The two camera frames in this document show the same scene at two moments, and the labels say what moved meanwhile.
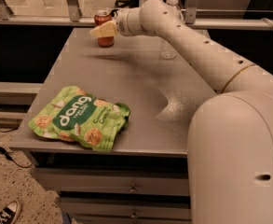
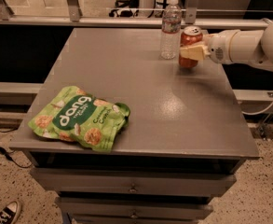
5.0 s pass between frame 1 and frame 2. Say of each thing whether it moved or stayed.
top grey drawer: stayed
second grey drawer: stayed
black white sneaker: stayed
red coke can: moved
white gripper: moved
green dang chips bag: stayed
